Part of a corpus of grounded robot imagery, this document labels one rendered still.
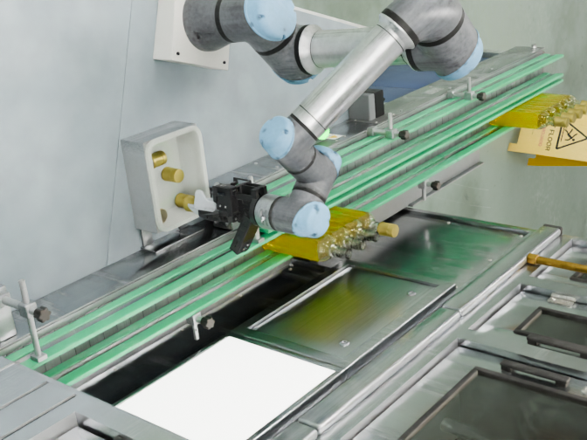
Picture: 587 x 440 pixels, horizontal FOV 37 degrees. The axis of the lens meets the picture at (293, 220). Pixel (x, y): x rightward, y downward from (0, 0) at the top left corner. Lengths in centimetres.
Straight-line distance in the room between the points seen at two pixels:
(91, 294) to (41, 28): 57
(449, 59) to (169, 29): 65
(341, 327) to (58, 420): 99
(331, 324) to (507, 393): 45
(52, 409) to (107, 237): 90
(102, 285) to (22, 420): 79
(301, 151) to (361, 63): 21
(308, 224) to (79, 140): 56
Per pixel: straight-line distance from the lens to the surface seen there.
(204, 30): 208
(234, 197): 190
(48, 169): 196
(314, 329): 206
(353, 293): 222
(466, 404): 186
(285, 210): 180
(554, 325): 215
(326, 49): 202
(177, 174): 211
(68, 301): 195
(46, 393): 128
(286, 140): 171
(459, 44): 184
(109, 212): 207
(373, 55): 175
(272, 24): 199
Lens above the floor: 233
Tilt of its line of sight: 38 degrees down
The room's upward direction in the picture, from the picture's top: 102 degrees clockwise
